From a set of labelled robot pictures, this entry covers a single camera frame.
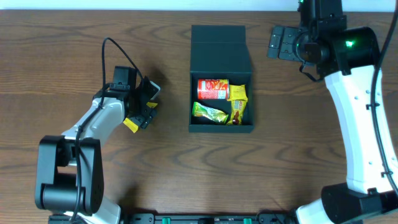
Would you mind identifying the green orange snack packet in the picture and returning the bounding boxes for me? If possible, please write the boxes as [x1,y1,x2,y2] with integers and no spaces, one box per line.
[192,102,228,124]

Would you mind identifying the red Pringles can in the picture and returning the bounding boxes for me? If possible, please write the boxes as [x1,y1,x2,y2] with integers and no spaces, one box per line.
[197,79,229,100]

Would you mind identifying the dark green gift box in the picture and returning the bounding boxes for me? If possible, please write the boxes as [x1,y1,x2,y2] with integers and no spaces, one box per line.
[188,25,254,133]

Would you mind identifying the orange cracker snack packet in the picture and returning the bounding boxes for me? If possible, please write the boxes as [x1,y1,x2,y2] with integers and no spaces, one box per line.
[228,85,248,101]

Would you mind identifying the yellow brown chocolate snack packet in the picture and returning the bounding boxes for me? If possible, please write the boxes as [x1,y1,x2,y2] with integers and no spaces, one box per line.
[226,100,247,125]

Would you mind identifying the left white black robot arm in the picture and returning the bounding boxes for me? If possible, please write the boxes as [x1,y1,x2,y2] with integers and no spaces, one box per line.
[34,78,160,223]

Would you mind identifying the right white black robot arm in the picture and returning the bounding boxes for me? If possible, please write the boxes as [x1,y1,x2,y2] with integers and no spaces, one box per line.
[267,0,397,223]

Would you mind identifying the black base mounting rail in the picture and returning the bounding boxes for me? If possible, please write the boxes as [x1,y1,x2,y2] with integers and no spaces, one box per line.
[48,212,298,224]

